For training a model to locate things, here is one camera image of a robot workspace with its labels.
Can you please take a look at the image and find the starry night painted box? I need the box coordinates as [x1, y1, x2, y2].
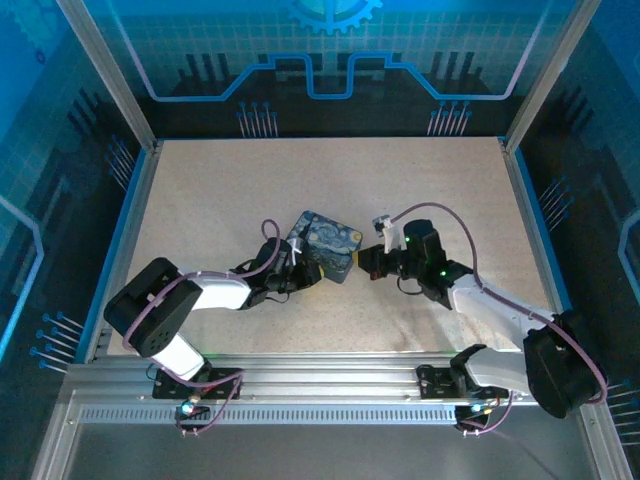
[283, 209, 365, 285]

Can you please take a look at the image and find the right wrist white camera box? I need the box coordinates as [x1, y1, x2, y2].
[370, 214, 404, 251]

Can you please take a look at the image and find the aluminium mounting rail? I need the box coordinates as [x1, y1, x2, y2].
[64, 351, 601, 407]

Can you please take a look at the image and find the aluminium side rail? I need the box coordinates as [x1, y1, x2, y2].
[499, 139, 574, 314]
[82, 142, 164, 362]

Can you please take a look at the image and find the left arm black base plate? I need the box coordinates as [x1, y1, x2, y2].
[152, 367, 245, 401]

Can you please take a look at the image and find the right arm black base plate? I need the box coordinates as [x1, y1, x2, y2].
[417, 363, 501, 401]

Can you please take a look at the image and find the slotted aluminium cable duct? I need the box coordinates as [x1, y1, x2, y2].
[79, 404, 459, 426]

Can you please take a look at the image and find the aluminium frame post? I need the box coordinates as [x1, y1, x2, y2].
[501, 0, 604, 154]
[55, 0, 162, 152]

